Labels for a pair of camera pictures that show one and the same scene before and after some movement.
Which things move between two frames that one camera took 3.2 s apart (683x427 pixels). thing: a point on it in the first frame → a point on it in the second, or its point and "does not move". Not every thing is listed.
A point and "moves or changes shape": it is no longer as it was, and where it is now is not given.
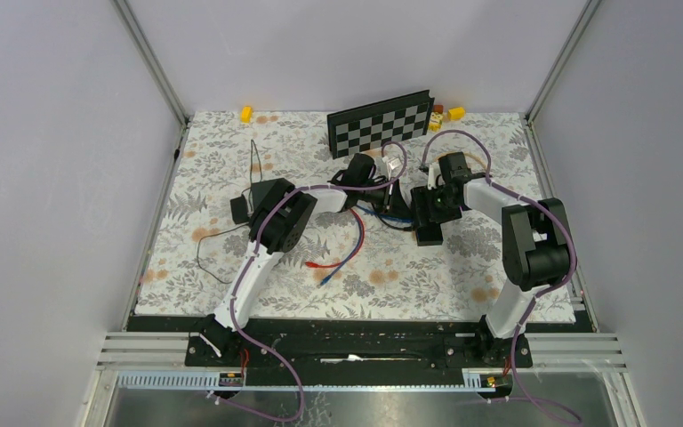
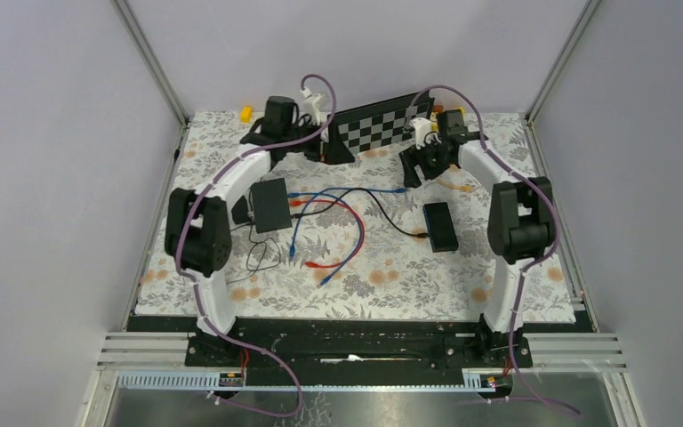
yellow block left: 246,114 does not move
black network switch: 239,207 moves or changes shape
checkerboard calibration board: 390,120 does not move
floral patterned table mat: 413,230 does not move
